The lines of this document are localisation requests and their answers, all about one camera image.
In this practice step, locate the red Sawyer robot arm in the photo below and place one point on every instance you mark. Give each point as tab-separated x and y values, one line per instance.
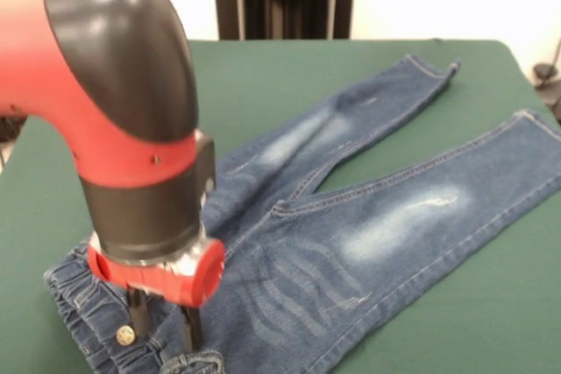
109	107

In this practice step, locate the black chair base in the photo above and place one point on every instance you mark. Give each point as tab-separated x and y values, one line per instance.
543	72

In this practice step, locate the dark green table cloth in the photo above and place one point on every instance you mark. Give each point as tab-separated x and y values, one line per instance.
263	85

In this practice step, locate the blue denim jeans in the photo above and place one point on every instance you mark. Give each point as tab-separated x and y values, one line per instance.
350	238

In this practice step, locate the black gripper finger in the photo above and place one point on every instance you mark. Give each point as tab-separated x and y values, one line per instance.
193	326
138	312

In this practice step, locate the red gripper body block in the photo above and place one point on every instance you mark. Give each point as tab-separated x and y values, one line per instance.
184	282

